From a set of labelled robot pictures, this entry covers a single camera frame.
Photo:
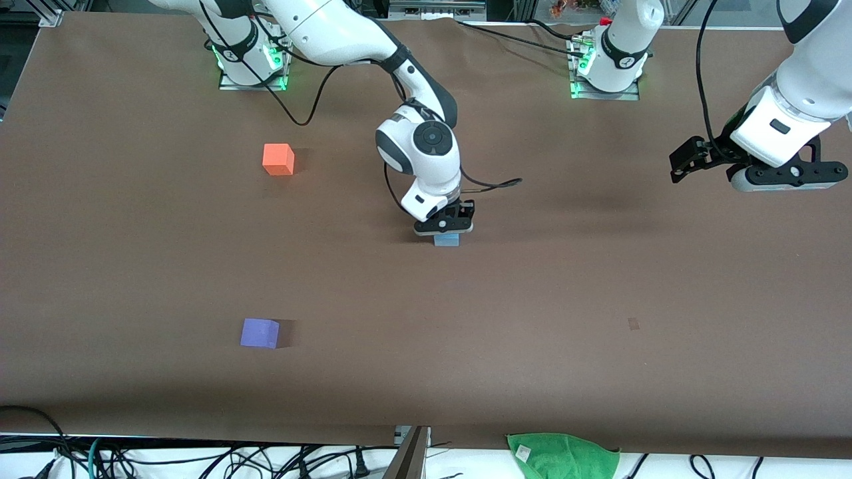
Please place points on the green cloth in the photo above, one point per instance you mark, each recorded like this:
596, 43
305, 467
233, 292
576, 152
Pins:
566, 459

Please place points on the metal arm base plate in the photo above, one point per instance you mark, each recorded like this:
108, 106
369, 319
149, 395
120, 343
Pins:
632, 95
229, 83

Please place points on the brown table cover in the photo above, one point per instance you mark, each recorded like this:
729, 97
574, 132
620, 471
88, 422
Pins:
426, 299

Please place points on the aluminium frame rail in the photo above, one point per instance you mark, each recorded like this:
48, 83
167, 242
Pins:
52, 18

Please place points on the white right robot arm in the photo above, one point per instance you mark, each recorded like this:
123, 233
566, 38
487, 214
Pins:
333, 26

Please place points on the purple block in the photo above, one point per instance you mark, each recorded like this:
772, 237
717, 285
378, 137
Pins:
258, 333

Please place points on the blue block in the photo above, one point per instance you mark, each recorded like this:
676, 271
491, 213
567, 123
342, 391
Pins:
447, 241

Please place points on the colourful toy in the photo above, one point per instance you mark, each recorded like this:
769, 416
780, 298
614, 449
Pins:
562, 6

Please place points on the aluminium frame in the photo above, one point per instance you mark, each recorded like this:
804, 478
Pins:
436, 8

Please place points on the small grey metal bracket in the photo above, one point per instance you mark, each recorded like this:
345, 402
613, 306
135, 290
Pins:
401, 436

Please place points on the orange block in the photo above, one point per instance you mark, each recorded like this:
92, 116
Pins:
277, 159

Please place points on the grey metal post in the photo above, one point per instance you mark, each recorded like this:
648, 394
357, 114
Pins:
409, 462

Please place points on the black power plug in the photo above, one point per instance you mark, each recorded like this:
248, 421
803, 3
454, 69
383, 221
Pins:
361, 466

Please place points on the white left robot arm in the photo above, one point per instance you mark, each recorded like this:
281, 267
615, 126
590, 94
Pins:
622, 40

